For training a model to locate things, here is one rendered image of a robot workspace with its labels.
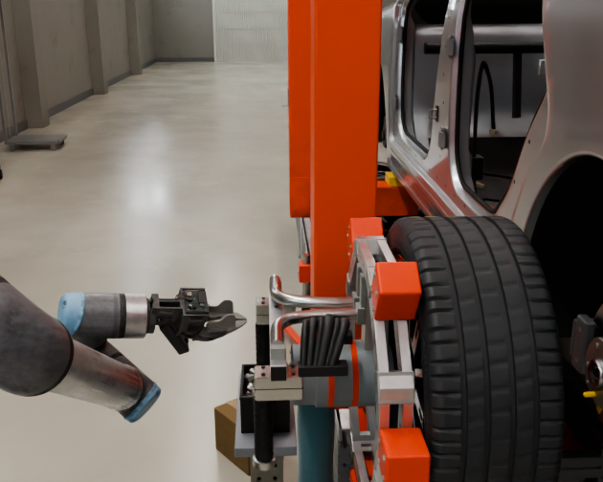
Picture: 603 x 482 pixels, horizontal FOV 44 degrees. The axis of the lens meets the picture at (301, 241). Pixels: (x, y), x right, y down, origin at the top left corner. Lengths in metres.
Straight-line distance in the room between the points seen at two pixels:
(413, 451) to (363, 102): 0.89
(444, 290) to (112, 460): 1.84
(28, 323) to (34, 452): 2.04
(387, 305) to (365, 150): 0.64
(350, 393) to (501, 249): 0.42
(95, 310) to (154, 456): 1.49
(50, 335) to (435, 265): 0.69
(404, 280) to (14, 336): 0.65
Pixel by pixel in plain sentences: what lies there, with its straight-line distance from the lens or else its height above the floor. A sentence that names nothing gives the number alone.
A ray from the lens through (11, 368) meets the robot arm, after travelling 1.03.
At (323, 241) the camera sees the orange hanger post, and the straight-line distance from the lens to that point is 1.90.
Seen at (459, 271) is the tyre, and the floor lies 1.14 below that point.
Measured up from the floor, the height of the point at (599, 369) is 0.87.
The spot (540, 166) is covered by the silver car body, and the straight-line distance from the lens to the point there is 1.82.
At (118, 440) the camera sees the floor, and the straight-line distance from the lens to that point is 3.03.
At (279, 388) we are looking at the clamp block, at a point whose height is 0.93.
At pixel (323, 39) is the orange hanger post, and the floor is 1.52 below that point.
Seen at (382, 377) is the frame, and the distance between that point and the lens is 1.32.
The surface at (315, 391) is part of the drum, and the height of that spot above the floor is 0.84.
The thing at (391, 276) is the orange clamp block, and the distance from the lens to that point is 1.30.
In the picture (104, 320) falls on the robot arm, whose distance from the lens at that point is 1.48.
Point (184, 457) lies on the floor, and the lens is 2.88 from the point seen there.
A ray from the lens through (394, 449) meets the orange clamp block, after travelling 1.30.
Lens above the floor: 1.60
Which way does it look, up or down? 18 degrees down
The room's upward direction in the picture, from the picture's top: straight up
